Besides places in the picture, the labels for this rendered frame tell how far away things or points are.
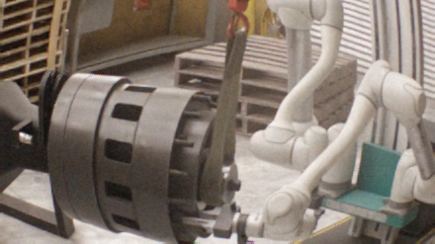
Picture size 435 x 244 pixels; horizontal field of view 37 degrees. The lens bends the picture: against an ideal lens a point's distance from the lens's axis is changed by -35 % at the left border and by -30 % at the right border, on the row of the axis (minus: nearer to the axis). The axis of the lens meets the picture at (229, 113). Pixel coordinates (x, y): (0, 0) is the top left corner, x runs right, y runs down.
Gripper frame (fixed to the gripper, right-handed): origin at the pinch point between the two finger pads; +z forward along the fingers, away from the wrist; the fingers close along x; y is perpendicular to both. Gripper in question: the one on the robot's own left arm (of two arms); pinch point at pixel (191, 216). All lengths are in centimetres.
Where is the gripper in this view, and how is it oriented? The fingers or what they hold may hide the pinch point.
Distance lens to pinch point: 253.1
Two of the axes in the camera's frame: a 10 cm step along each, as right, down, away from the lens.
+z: -9.7, -1.2, 2.3
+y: -0.3, -8.3, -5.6
